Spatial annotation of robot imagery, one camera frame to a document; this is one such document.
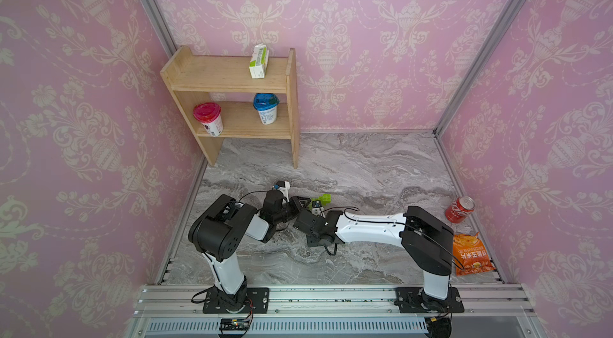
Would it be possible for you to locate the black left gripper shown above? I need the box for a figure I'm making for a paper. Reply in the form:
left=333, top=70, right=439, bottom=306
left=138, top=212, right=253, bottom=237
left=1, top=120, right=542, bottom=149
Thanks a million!
left=273, top=196, right=311, bottom=226

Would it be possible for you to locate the long green lego brick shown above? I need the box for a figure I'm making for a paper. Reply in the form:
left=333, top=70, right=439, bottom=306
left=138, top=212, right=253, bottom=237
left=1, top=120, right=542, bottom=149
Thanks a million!
left=311, top=199, right=323, bottom=211

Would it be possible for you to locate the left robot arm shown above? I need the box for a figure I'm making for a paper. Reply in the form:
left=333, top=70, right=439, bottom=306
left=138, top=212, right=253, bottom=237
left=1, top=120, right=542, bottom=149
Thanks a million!
left=188, top=189, right=311, bottom=297

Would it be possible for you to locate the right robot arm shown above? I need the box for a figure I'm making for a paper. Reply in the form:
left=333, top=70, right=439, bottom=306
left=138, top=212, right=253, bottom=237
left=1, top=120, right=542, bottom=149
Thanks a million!
left=294, top=206, right=454, bottom=301

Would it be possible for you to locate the blue lid cup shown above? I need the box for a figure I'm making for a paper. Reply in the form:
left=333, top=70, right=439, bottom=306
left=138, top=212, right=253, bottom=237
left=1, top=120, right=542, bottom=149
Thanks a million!
left=253, top=93, right=279, bottom=125

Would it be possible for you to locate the wooden shelf unit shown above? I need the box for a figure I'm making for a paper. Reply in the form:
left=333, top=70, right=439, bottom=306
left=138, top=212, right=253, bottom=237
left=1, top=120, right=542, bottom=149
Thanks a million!
left=160, top=45, right=301, bottom=170

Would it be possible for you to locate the pink lid cup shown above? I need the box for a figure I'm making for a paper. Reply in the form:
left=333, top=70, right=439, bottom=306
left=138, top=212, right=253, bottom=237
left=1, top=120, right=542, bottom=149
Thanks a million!
left=193, top=102, right=223, bottom=137

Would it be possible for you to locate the small circuit board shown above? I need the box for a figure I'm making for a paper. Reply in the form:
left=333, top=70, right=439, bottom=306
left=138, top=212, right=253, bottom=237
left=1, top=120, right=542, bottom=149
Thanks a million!
left=220, top=318, right=252, bottom=333

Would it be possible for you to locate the red soda can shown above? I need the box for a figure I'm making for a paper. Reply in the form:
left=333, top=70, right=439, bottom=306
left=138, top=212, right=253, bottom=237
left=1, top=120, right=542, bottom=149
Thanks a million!
left=445, top=196, right=476, bottom=224

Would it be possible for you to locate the white green carton box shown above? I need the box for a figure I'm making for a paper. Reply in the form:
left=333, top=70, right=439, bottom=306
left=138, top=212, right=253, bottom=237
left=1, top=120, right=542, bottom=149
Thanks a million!
left=249, top=44, right=270, bottom=79

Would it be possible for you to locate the orange snack bag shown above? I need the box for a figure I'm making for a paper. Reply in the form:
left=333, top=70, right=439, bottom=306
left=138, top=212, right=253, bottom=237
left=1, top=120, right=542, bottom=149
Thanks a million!
left=453, top=234, right=495, bottom=276

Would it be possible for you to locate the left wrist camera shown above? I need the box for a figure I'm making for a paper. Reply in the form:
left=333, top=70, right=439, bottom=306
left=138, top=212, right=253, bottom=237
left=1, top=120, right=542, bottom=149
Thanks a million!
left=273, top=181, right=291, bottom=200

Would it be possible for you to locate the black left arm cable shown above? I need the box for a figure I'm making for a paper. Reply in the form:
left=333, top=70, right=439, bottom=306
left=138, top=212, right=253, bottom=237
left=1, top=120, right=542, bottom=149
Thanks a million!
left=234, top=188, right=279, bottom=205

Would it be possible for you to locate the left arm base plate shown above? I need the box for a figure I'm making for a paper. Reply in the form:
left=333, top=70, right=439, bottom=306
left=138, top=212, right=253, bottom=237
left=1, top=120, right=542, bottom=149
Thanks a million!
left=202, top=286, right=270, bottom=314

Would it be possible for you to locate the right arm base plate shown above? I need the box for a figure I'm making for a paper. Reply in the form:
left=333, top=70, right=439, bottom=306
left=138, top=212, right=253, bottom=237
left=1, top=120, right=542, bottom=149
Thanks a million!
left=394, top=286, right=465, bottom=314

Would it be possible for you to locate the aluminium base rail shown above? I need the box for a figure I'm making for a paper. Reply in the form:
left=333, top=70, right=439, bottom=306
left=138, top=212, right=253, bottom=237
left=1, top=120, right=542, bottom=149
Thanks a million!
left=126, top=282, right=546, bottom=337

